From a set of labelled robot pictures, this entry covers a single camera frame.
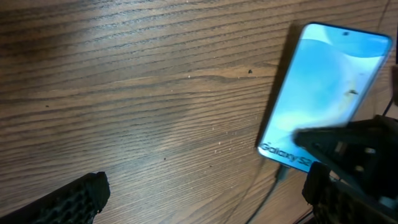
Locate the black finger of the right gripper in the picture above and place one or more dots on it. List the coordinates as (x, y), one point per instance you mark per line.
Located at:
(363, 153)

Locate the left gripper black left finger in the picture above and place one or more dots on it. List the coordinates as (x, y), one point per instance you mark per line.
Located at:
(77, 202)

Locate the Samsung Galaxy smartphone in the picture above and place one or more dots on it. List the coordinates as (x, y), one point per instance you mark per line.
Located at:
(330, 73)

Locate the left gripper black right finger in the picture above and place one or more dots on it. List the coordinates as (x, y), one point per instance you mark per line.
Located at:
(334, 201)

